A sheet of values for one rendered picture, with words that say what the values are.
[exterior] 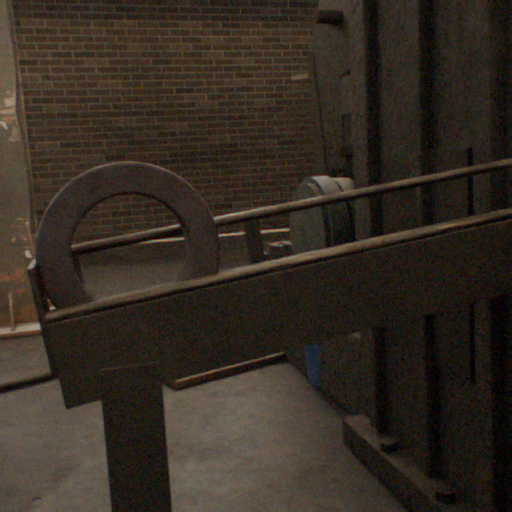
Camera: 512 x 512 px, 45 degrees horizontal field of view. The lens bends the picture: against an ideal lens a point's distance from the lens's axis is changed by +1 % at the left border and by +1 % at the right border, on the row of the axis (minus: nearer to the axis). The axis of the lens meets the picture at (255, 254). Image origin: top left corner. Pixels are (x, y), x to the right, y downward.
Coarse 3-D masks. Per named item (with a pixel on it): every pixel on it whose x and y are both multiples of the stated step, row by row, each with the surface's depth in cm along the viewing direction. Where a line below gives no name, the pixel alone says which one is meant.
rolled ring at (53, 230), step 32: (64, 192) 59; (96, 192) 60; (128, 192) 61; (160, 192) 61; (192, 192) 62; (64, 224) 59; (192, 224) 63; (64, 256) 60; (192, 256) 63; (64, 288) 60
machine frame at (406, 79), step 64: (384, 0) 128; (448, 0) 107; (384, 64) 131; (448, 64) 109; (384, 128) 133; (448, 128) 111; (448, 192) 111; (448, 320) 115; (384, 384) 144; (448, 384) 119; (384, 448) 137; (448, 448) 121
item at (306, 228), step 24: (312, 192) 199; (336, 192) 195; (312, 216) 201; (336, 216) 191; (312, 240) 203; (336, 240) 191; (336, 360) 181; (360, 360) 165; (336, 384) 182; (360, 384) 166; (360, 408) 167
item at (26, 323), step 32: (0, 0) 281; (0, 32) 282; (0, 64) 284; (0, 96) 285; (0, 128) 287; (0, 160) 288; (0, 192) 290; (32, 192) 322; (0, 224) 292; (32, 224) 324; (0, 256) 293; (32, 256) 296; (0, 288) 295; (0, 320) 297; (32, 320) 301
